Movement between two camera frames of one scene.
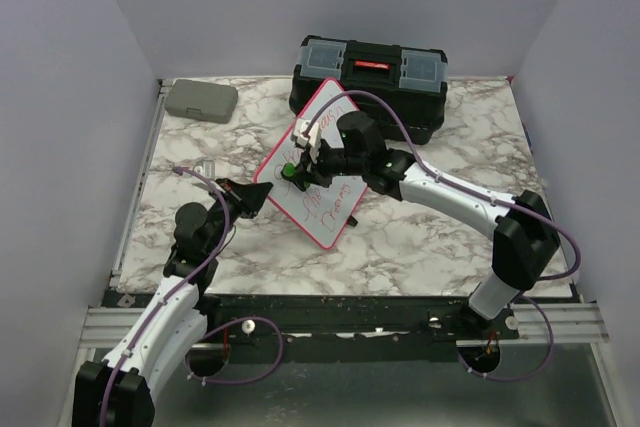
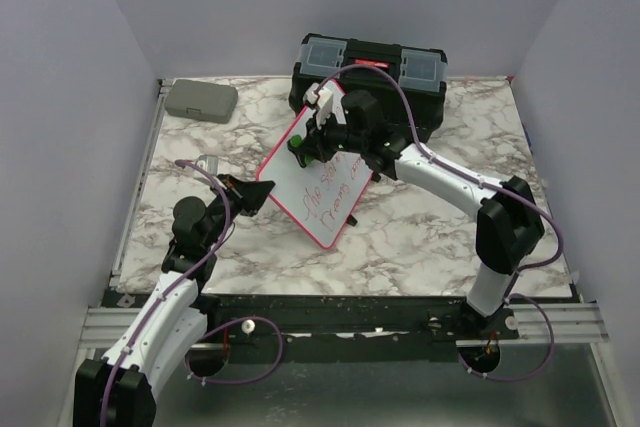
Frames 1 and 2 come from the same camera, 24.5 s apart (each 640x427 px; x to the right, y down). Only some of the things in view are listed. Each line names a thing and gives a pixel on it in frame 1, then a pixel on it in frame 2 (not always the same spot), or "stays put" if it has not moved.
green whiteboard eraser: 290,173 -> 297,145
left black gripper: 248,198 stays put
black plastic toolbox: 411,79 stays put
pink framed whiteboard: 322,210 stays put
